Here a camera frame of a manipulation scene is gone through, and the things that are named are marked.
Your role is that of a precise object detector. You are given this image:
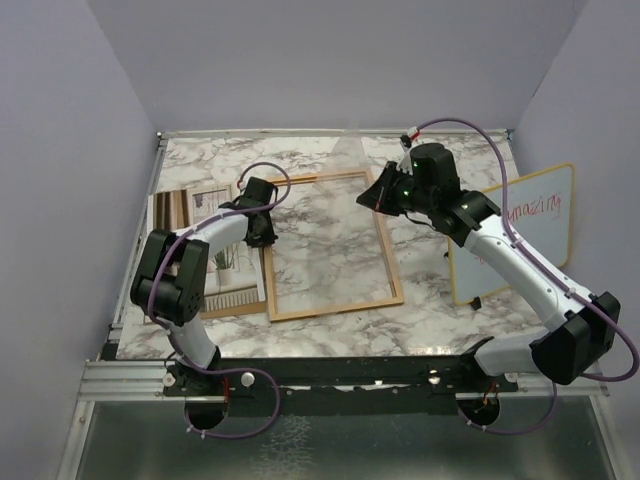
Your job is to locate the wooden picture frame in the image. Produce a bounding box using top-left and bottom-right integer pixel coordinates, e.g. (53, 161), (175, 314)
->
(263, 168), (404, 322)

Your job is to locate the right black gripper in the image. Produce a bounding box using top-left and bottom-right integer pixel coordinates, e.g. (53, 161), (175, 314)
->
(357, 161), (435, 217)

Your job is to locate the black mounting base plate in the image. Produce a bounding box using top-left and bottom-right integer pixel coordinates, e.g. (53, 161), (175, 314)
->
(163, 354), (518, 417)

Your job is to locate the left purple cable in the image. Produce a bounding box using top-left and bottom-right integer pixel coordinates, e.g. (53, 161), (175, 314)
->
(144, 162), (291, 441)

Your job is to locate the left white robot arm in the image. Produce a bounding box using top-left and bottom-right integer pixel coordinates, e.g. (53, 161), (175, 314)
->
(130, 177), (279, 395)

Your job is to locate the aluminium rail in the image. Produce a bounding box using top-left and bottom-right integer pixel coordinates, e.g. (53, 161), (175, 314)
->
(80, 354), (603, 401)

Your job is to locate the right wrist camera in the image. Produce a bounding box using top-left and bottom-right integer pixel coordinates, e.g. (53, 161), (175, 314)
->
(400, 130), (420, 151)

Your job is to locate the yellow rimmed whiteboard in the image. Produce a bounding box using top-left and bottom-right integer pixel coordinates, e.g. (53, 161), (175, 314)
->
(448, 163), (575, 305)

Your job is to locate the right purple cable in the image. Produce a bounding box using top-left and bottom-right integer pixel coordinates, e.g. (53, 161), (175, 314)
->
(399, 117), (640, 435)

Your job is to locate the purple cable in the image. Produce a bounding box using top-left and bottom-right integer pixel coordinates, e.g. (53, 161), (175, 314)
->
(144, 162), (291, 441)
(399, 117), (640, 435)

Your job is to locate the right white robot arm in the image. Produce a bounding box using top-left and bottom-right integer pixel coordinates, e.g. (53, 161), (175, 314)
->
(356, 143), (621, 391)

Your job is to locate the clear glass pane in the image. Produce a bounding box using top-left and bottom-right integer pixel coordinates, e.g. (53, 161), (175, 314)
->
(272, 132), (396, 314)

